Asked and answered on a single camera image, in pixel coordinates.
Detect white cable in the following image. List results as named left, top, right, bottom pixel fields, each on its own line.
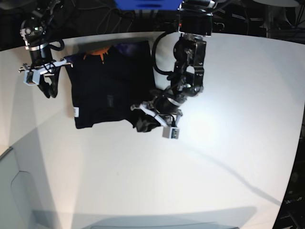
left=95, top=7, right=134, bottom=34

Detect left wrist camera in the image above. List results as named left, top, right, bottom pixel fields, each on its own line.
left=163, top=126, right=180, bottom=139

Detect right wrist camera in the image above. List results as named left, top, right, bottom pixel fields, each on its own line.
left=23, top=70, right=40, bottom=85

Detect black equipment box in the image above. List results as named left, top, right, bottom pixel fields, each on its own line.
left=274, top=157, right=305, bottom=229

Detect black T-shirt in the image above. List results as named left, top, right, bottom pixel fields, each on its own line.
left=65, top=41, right=155, bottom=129

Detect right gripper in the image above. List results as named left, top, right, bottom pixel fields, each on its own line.
left=18, top=49, right=73, bottom=98

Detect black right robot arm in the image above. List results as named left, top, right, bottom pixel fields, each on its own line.
left=19, top=0, right=73, bottom=98

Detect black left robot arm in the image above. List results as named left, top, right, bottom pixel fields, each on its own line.
left=131, top=0, right=221, bottom=138

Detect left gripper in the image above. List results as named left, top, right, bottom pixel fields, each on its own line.
left=131, top=94, right=183, bottom=133

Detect white garment label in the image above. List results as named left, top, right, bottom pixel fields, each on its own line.
left=73, top=107, right=80, bottom=118

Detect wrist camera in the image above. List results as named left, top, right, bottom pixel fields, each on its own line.
left=163, top=126, right=180, bottom=139
left=23, top=70, right=40, bottom=85

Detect blue box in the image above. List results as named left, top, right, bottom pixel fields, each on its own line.
left=115, top=0, right=182, bottom=10

